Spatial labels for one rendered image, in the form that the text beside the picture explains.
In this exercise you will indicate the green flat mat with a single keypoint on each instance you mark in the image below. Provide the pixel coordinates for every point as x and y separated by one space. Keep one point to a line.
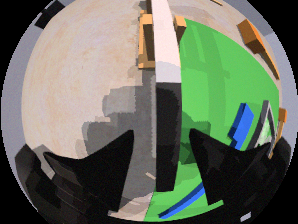
217 75

